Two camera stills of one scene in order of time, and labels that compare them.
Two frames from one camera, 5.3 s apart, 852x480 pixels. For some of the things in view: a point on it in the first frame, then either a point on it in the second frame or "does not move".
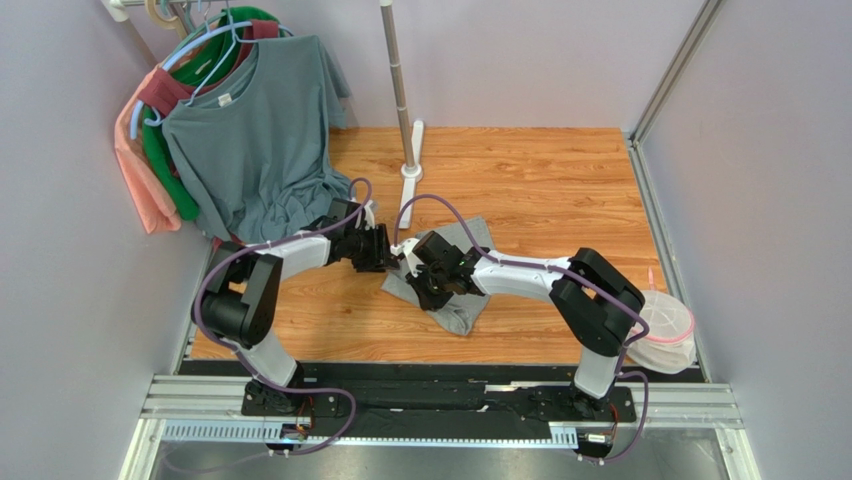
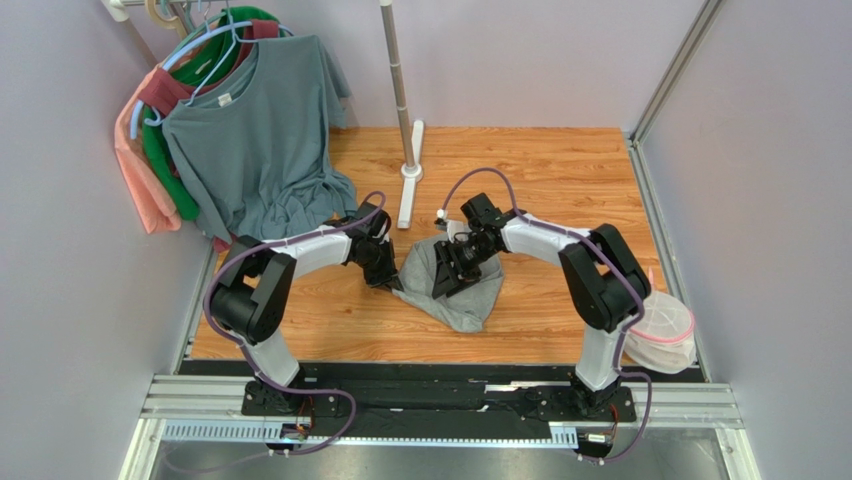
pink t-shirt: [158, 213] does not move
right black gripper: [425, 278] → [456, 262]
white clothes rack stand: [413, 169] does not move
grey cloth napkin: [460, 311] does not move
